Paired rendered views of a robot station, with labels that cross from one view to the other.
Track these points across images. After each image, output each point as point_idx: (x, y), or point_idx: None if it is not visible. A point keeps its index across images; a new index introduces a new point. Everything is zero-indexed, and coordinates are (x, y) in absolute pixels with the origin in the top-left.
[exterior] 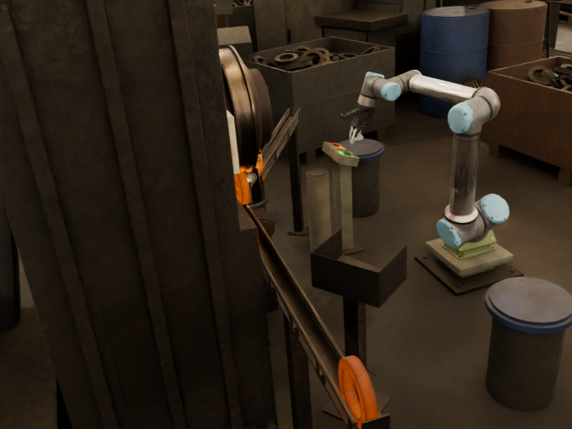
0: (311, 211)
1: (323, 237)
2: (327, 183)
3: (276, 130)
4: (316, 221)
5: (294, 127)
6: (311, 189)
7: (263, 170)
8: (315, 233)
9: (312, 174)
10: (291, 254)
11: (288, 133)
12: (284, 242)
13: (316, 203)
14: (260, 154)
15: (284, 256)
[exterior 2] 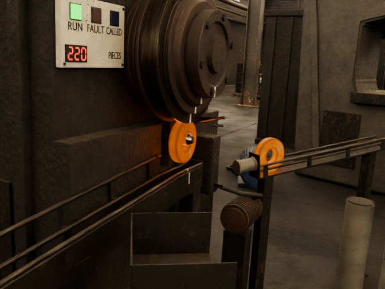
0: (340, 243)
1: (347, 282)
2: (366, 218)
3: (336, 145)
4: (342, 258)
5: (366, 152)
6: (345, 217)
7: (273, 164)
8: (339, 272)
9: (352, 200)
10: (317, 286)
11: (349, 152)
12: (325, 274)
13: (346, 235)
14: (278, 147)
15: (308, 285)
